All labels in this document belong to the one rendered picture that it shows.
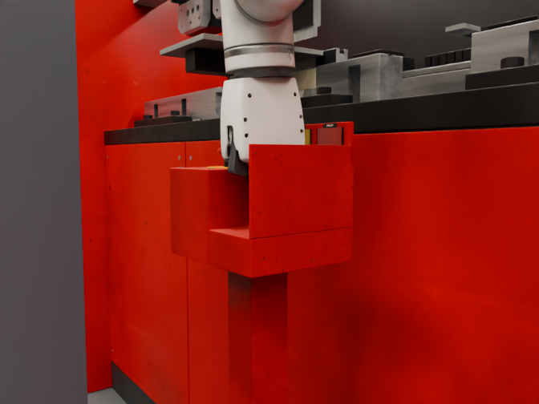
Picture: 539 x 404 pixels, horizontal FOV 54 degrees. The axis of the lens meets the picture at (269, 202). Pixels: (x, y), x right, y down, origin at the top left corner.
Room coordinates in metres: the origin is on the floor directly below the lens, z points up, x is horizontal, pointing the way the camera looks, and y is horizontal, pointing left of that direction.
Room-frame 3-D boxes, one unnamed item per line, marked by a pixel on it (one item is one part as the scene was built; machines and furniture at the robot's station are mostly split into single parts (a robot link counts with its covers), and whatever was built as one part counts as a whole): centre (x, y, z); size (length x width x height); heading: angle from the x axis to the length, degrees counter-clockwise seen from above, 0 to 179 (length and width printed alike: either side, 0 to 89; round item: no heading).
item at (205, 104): (1.58, 0.25, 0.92); 0.50 x 0.06 x 0.10; 35
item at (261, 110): (0.65, 0.01, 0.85); 0.10 x 0.07 x 0.11; 127
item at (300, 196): (0.70, 0.02, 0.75); 0.20 x 0.16 x 0.18; 37
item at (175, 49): (1.05, 0.05, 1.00); 0.26 x 0.18 x 0.01; 125
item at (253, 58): (0.65, 0.01, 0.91); 0.09 x 0.08 x 0.03; 127
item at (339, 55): (1.11, -0.08, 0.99); 0.20 x 0.03 x 0.03; 35
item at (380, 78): (1.09, -0.10, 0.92); 0.39 x 0.06 x 0.10; 35
